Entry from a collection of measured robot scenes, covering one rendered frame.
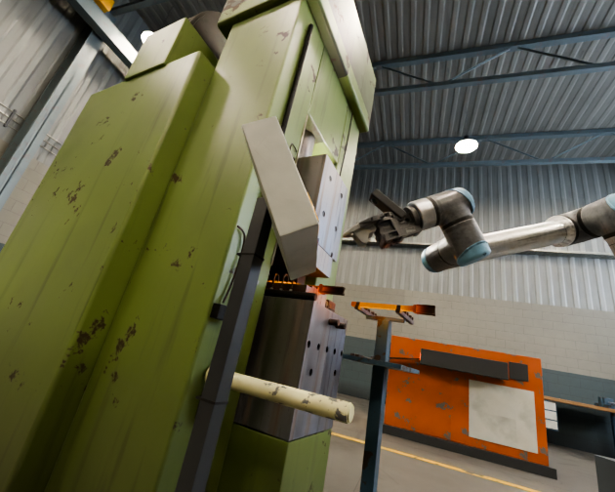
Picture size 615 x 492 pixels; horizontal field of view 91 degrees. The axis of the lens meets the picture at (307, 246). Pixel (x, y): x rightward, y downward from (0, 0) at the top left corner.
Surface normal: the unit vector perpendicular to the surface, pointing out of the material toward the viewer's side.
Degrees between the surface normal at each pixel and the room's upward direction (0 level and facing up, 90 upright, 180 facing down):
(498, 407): 90
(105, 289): 90
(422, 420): 90
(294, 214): 90
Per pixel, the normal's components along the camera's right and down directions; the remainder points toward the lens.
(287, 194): -0.01, -0.35
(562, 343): -0.29, -0.38
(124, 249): 0.88, 0.00
